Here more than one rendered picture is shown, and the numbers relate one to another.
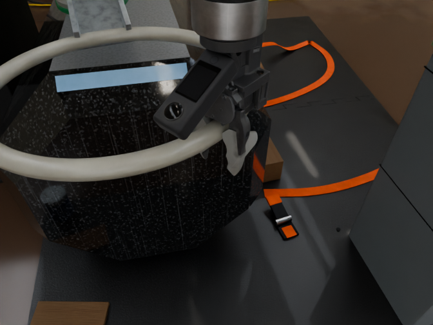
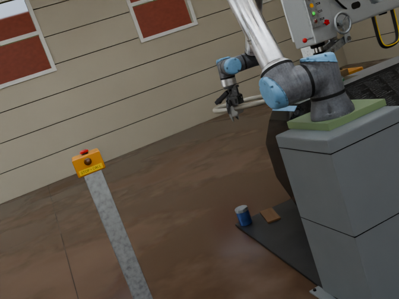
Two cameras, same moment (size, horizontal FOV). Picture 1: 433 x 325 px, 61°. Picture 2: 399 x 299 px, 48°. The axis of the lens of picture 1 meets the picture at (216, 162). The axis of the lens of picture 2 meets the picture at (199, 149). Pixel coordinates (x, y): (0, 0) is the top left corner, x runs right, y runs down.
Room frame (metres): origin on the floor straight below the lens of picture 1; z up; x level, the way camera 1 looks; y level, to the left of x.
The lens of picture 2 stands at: (-0.01, -2.69, 1.32)
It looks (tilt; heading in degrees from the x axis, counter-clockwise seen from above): 11 degrees down; 87
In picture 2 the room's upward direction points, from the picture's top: 19 degrees counter-clockwise
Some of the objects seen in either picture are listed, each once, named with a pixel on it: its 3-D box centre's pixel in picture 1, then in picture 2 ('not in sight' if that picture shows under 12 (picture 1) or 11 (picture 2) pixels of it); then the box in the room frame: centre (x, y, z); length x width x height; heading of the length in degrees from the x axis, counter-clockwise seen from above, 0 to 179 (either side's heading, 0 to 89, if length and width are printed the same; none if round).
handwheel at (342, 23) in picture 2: not in sight; (339, 24); (1.32, 0.31, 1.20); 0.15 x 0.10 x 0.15; 19
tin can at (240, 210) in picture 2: not in sight; (243, 215); (0.31, 0.54, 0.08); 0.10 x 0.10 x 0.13
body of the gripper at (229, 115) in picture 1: (230, 73); (233, 95); (0.43, -0.02, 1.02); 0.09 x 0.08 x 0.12; 140
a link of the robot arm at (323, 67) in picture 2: not in sight; (319, 74); (0.69, -0.79, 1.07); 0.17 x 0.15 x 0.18; 7
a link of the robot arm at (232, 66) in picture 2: not in sight; (232, 66); (0.46, -0.13, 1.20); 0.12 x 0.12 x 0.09; 7
